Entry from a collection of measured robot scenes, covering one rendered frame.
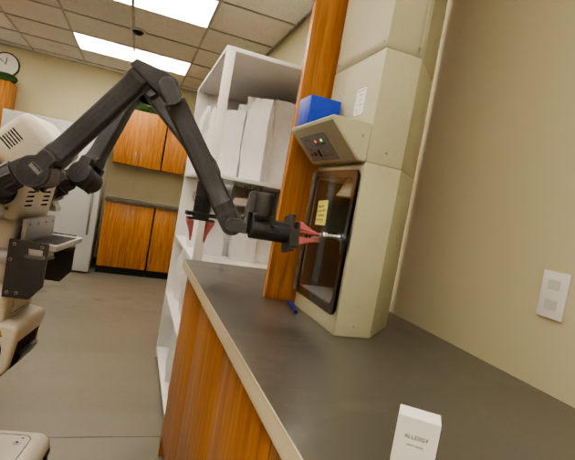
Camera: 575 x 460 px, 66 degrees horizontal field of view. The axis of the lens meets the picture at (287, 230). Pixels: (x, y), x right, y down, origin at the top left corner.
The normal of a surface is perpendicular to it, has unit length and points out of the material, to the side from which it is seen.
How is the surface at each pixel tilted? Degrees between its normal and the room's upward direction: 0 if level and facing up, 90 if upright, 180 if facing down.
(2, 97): 90
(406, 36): 90
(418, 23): 90
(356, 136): 90
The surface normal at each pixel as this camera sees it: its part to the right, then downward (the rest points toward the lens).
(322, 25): 0.32, 0.11
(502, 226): -0.93, -0.15
